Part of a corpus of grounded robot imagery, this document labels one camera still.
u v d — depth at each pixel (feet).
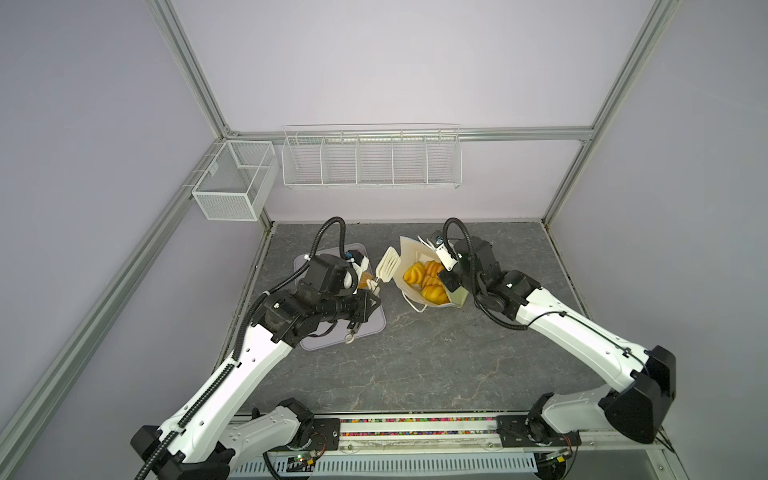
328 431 2.43
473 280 1.84
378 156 3.22
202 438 1.22
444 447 2.41
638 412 1.28
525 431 2.40
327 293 1.67
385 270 2.33
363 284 2.22
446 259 2.16
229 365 1.34
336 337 1.93
